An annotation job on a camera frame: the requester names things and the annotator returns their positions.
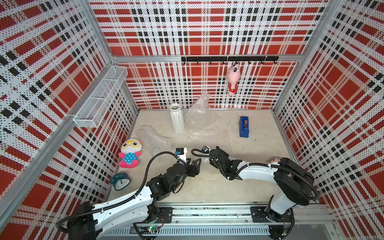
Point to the teal alarm clock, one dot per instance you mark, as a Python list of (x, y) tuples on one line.
[(120, 181)]

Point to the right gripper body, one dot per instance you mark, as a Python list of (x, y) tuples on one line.
[(226, 154)]

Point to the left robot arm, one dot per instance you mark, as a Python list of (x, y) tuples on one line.
[(91, 222)]

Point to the doll head plush toy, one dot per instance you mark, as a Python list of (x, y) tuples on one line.
[(273, 159)]

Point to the metal base rail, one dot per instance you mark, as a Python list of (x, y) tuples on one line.
[(312, 222)]

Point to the owl plush toy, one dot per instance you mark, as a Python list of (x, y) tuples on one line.
[(130, 151)]

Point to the clear wall shelf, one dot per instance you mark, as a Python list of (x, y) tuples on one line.
[(93, 111)]

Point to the blue box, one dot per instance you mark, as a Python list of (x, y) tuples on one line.
[(244, 127)]

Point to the crumpled bubble wrap pile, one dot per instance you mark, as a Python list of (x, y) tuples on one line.
[(201, 115)]

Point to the pink hanging plush toy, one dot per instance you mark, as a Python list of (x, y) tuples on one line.
[(233, 77)]

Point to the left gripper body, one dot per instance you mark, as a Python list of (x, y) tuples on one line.
[(190, 170)]

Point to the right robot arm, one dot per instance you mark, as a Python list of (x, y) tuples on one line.
[(296, 184)]

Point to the tall white ribbed vase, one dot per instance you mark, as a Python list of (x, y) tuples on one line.
[(177, 118)]

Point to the black hook rail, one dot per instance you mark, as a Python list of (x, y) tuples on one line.
[(261, 59)]

